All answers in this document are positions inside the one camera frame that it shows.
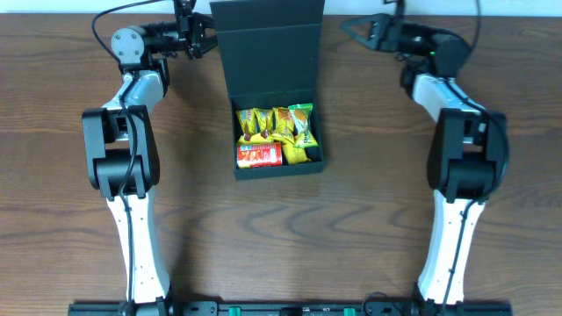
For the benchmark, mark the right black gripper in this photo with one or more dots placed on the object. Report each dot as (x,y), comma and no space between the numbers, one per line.
(386,34)

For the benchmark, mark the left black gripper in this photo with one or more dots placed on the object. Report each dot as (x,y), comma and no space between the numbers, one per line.
(189,38)

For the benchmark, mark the black gift box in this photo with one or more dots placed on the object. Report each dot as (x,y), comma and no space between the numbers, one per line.
(269,51)

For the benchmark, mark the yellow Apollo cake packet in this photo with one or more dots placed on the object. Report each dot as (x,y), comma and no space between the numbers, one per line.
(247,120)
(264,127)

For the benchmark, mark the yellow orange snack packet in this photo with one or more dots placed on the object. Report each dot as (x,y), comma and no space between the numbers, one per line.
(284,126)

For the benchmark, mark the green pandan cake packet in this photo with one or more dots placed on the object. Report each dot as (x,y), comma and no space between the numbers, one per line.
(301,114)

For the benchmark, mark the red Pringles can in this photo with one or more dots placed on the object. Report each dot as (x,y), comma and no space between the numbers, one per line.
(251,156)

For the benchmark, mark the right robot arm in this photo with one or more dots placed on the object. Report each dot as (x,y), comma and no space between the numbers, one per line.
(468,159)

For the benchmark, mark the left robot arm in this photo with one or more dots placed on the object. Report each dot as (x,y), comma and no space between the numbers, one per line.
(123,162)

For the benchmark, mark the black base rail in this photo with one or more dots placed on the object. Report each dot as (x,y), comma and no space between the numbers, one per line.
(290,308)

